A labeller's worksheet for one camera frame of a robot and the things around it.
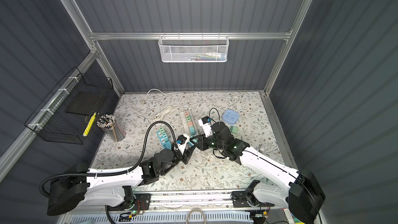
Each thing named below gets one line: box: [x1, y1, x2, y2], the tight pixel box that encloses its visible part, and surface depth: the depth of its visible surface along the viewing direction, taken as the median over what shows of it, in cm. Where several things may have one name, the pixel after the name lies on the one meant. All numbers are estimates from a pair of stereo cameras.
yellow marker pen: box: [82, 112, 97, 137], surface depth 71 cm
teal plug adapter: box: [161, 132, 170, 143], surface depth 91 cm
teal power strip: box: [156, 130, 172, 150], surface depth 93 cm
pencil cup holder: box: [96, 113, 126, 142], surface depth 86 cm
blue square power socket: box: [222, 109, 240, 125], surface depth 106 cm
